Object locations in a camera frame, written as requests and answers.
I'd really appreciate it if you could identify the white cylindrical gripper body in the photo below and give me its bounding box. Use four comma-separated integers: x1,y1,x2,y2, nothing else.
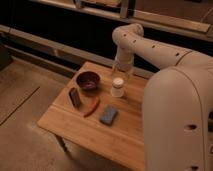
112,56,134,80

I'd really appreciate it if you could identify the white ceramic cup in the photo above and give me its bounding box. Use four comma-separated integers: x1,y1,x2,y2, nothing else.
111,77,124,98

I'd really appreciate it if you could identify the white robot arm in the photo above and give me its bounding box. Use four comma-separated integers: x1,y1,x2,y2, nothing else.
112,24,213,171

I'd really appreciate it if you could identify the dark rectangular eraser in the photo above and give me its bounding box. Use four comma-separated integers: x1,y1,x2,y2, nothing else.
69,88,81,108

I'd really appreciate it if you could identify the dark purple bowl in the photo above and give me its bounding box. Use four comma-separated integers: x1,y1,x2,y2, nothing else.
76,71,100,91

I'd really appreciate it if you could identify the orange carrot toy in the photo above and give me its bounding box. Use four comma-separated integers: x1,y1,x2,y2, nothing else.
83,96,100,117

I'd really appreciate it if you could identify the blue sponge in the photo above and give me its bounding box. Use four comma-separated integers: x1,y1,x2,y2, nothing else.
99,106,118,125

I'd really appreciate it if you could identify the wooden table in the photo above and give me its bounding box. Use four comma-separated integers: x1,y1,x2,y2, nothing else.
38,62,147,171

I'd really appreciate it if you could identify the metal table leg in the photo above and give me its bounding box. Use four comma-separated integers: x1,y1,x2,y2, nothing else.
55,135,68,153

